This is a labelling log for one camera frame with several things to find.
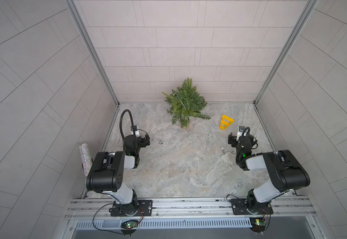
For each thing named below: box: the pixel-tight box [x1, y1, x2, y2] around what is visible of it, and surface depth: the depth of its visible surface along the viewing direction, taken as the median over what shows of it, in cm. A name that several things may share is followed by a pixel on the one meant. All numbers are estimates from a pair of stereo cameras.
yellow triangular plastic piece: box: [219, 114, 235, 130], surface depth 107 cm
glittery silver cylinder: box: [79, 143, 93, 177], surface depth 68 cm
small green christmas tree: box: [161, 77, 211, 129], surface depth 82 cm
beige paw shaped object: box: [220, 151, 237, 164], surface depth 88 cm
